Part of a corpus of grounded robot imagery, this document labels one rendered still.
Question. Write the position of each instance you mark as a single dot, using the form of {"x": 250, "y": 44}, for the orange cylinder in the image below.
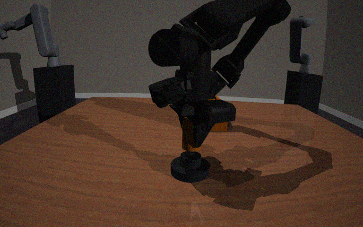
{"x": 188, "y": 136}

